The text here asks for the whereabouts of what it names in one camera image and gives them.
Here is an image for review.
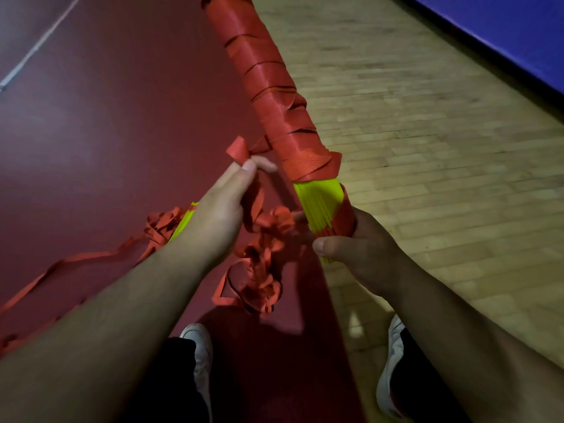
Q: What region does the person's left hand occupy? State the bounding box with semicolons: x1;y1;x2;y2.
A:
175;155;278;273

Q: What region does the person's left forearm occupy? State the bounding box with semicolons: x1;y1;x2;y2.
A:
0;240;209;423

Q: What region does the black right trouser leg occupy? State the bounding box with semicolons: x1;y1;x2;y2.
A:
390;328;472;423

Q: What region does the white shoe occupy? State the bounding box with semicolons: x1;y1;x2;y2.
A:
375;314;407;421
179;323;214;423

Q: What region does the person's right forearm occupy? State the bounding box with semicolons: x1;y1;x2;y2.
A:
385;259;564;423

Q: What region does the white right shoe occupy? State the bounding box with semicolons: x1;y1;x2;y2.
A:
375;314;407;421

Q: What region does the black trouser leg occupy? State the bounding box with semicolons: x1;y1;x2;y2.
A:
390;328;472;423
121;337;210;423

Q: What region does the black left trouser leg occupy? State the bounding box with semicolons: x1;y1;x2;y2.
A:
121;337;210;423

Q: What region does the person's right hand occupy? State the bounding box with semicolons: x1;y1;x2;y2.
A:
293;208;411;301

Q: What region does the white left shoe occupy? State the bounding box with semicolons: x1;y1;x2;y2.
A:
179;323;214;423

